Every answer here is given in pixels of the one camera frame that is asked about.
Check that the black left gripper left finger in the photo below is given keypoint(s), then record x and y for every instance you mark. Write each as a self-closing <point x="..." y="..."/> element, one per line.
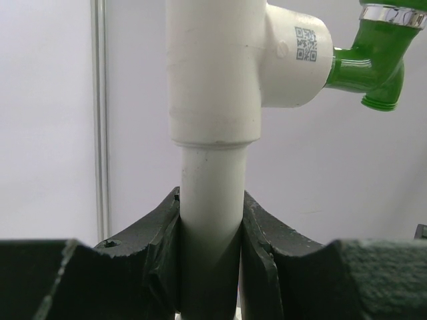
<point x="131" y="275"/>

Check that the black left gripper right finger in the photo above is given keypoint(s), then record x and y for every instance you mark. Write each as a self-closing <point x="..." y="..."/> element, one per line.
<point x="285" y="275"/>

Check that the green water faucet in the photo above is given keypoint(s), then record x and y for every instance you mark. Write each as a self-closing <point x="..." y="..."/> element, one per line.
<point x="374" y="65"/>

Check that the left aluminium frame post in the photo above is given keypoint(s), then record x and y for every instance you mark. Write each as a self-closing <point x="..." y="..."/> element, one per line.
<point x="100" y="113"/>

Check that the white PVC pipe frame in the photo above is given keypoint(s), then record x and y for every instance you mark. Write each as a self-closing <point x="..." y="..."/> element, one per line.
<point x="225" y="61"/>

